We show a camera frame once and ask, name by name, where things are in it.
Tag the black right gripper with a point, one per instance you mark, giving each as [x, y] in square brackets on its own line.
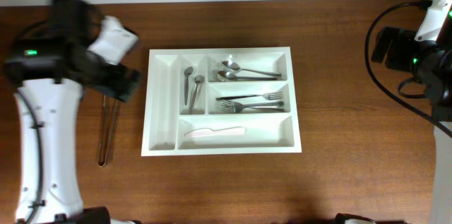
[404, 40]

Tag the dark-handled steel fork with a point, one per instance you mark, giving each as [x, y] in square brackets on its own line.
[265, 96]

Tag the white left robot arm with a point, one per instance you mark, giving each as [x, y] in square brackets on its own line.
[51, 64]

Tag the steel tablespoon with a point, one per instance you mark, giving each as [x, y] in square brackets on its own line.
[235, 68]

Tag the small steel teaspoon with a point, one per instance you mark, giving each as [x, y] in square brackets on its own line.
[187, 72]

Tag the white cutlery tray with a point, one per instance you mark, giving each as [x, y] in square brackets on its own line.
[167, 118]

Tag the steel kitchen tongs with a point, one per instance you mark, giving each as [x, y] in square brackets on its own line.
[109, 117]

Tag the white plastic knife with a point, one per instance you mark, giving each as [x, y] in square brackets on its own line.
[206, 132]

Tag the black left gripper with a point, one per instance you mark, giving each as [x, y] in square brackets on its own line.
[114, 86]

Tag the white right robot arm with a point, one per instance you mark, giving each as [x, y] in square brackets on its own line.
[426, 55]

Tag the large steel spoon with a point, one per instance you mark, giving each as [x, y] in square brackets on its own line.
[199, 79]

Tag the steel spoon in tray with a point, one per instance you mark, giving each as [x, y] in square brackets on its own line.
[229, 76]

